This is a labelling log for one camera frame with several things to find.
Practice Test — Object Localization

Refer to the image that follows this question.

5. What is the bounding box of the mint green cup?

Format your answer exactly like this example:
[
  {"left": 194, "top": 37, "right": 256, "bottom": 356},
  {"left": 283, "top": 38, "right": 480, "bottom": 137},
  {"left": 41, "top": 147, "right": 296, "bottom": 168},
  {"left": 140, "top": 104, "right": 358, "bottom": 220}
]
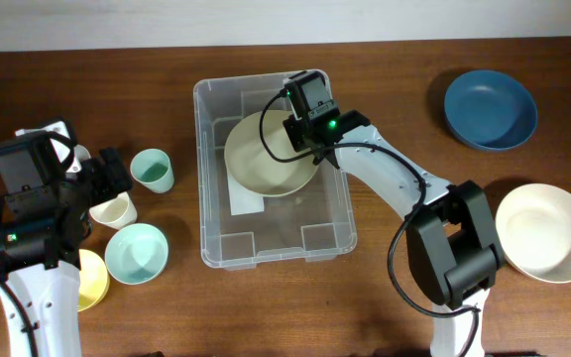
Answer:
[{"left": 130, "top": 149, "right": 174, "bottom": 193}]

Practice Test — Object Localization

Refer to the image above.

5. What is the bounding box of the beige bowl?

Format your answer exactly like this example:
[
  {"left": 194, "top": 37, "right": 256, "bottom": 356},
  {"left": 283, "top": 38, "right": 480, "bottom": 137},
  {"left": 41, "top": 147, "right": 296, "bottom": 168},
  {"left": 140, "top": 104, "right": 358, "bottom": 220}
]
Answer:
[{"left": 224, "top": 110, "right": 318, "bottom": 197}]

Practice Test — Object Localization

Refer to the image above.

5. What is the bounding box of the dark blue bowl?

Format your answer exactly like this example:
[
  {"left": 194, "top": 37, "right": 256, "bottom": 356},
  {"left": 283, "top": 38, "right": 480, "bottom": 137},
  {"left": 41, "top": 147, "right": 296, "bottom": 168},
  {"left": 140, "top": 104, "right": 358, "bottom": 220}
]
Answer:
[{"left": 444, "top": 69, "right": 538, "bottom": 152}]

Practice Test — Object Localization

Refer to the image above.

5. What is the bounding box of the cream white bowl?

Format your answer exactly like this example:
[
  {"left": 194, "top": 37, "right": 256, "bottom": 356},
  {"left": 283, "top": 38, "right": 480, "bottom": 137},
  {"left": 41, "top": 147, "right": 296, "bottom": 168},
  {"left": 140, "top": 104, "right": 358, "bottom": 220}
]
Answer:
[{"left": 496, "top": 183, "right": 571, "bottom": 284}]

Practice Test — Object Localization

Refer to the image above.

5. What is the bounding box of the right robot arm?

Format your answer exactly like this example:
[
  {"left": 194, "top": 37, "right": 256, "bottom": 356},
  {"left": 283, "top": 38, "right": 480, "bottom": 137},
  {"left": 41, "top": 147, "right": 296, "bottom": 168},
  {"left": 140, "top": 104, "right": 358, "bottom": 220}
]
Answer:
[{"left": 280, "top": 70, "right": 506, "bottom": 356}]

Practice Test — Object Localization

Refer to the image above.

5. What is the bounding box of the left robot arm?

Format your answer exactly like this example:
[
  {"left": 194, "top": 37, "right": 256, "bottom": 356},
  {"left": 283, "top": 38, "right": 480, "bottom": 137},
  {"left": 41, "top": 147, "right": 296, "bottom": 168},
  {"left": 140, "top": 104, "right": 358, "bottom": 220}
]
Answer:
[{"left": 0, "top": 117, "right": 133, "bottom": 356}]

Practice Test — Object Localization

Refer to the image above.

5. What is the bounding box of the cream plastic cup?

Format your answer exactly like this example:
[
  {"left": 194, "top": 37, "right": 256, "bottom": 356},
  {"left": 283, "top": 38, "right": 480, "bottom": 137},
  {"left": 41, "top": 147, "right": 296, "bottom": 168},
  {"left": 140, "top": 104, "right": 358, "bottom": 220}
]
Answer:
[{"left": 89, "top": 192, "right": 138, "bottom": 230}]

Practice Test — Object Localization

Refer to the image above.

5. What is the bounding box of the mint green small bowl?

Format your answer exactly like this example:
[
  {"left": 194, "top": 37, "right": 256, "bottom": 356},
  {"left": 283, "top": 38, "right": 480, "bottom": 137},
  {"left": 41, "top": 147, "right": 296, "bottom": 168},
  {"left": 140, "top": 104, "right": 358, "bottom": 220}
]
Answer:
[{"left": 104, "top": 223, "right": 170, "bottom": 285}]

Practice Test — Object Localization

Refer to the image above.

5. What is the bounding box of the clear plastic storage bin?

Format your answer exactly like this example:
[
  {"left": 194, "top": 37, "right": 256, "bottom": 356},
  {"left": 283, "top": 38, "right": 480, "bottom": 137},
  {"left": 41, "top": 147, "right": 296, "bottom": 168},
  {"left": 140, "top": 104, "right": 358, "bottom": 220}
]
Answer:
[{"left": 193, "top": 71, "right": 357, "bottom": 271}]

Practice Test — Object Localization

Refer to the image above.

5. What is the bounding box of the yellow small bowl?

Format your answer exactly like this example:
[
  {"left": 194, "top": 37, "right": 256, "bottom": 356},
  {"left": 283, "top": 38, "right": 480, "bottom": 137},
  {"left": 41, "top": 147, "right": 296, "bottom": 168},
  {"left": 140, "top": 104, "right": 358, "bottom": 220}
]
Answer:
[{"left": 78, "top": 249, "right": 110, "bottom": 312}]

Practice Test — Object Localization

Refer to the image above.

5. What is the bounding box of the right black cable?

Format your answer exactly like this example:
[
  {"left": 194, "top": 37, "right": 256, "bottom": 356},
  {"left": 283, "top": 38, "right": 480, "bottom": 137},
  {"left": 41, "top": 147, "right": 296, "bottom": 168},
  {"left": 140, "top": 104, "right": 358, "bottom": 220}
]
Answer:
[{"left": 259, "top": 88, "right": 481, "bottom": 357}]

